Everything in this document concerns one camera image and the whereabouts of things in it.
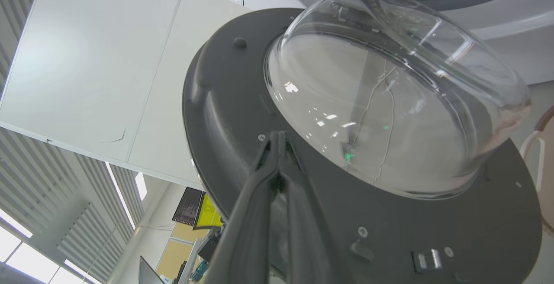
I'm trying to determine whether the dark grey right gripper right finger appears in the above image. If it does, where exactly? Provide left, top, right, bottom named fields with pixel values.
left=280, top=131, right=343, bottom=284

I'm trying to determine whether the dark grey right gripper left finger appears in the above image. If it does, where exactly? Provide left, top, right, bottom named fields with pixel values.
left=203, top=131, right=283, bottom=284

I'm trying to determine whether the grey washing machine door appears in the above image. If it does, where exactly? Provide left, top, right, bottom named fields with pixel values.
left=182, top=0, right=544, bottom=284

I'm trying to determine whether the white washing machine body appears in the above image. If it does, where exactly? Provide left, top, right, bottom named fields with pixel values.
left=190, top=0, right=554, bottom=86

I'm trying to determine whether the monitor with yellow-green screen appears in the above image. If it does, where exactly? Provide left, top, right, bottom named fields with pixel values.
left=193, top=193, right=225, bottom=231

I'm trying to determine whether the black computer monitor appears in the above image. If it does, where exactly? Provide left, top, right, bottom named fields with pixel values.
left=172, top=187, right=204, bottom=226

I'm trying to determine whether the yellow pin board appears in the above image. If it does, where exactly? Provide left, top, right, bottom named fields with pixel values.
left=155, top=223, right=209, bottom=281

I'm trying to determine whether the short ceiling light panel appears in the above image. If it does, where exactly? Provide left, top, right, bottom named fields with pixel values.
left=134, top=172, right=148, bottom=201

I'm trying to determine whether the dark laptop screen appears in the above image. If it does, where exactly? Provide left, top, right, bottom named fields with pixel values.
left=138, top=256, right=166, bottom=284

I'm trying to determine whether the long ceiling light strip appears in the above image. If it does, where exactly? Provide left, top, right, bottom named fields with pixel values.
left=105, top=162, right=136, bottom=231

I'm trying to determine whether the white partition panel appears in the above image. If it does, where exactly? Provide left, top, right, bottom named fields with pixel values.
left=0, top=0, right=252, bottom=190

